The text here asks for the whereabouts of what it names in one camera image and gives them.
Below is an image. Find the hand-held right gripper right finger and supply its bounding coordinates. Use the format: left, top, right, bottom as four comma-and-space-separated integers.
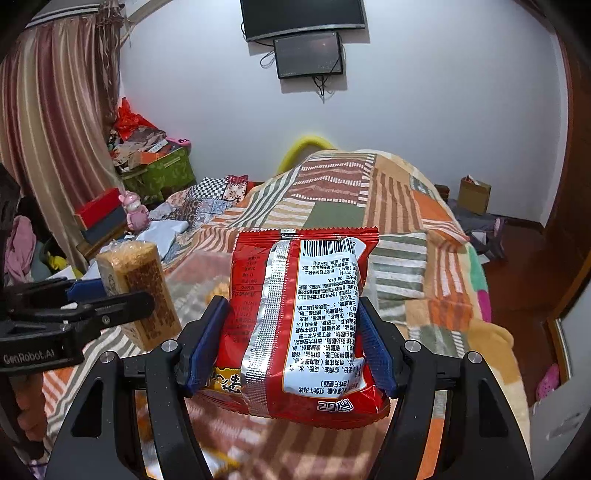
358, 295, 532, 480

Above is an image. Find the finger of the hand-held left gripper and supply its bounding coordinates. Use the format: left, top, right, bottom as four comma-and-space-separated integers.
2, 276, 107, 315
9, 290, 156, 331

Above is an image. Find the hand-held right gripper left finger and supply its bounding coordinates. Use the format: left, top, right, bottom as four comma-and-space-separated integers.
46, 295, 232, 480

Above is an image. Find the yellow snack packet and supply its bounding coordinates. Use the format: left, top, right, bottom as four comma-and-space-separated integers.
95, 242, 184, 352

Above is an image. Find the red snack packet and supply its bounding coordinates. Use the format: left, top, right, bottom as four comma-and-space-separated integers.
202, 226, 393, 422

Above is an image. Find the grey flat box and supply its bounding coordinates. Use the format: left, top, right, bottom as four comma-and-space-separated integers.
81, 210, 129, 244

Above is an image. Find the pink cloth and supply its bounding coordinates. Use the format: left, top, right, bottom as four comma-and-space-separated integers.
6, 216, 38, 283

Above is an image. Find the light blue cloth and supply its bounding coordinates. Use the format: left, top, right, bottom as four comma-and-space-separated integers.
124, 203, 191, 265

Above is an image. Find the red flat box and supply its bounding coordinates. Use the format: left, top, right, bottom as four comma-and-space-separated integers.
74, 187, 125, 230

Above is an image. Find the pink toy figure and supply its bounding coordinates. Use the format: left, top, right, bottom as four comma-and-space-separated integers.
119, 191, 150, 231

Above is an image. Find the checkered patchwork quilt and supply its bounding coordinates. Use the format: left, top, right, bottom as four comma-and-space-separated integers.
165, 174, 260, 228

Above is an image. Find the green patterned storage box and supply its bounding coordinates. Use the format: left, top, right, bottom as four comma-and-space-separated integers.
121, 147, 197, 205

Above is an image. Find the pile of papers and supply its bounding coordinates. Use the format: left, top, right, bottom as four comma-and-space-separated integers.
108, 127, 183, 172

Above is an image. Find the grey bag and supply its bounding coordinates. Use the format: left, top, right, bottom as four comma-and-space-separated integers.
449, 198, 507, 260

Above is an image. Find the striped pink curtain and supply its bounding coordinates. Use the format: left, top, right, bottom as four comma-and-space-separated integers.
0, 11, 124, 274

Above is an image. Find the red plastic bag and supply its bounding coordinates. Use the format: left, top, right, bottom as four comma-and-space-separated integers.
113, 97, 160, 136

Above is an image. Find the pink slipper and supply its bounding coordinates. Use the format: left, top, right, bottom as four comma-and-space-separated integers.
536, 364, 561, 401

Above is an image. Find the cardboard box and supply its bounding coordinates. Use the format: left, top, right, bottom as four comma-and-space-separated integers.
457, 175, 493, 216

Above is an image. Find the white cabinet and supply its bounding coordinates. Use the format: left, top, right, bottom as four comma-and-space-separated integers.
529, 295, 591, 480

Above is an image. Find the yellow foam tube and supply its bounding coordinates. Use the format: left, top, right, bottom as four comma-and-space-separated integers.
276, 135, 339, 176

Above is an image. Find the wooden door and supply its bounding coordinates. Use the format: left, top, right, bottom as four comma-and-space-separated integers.
544, 32, 591, 320

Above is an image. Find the black monitor cable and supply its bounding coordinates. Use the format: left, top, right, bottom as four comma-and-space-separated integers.
313, 76, 338, 100

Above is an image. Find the small black wall monitor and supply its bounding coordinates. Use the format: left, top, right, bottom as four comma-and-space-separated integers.
272, 31, 345, 80

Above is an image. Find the black wall television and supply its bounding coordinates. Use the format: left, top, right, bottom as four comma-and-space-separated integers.
240, 0, 367, 43

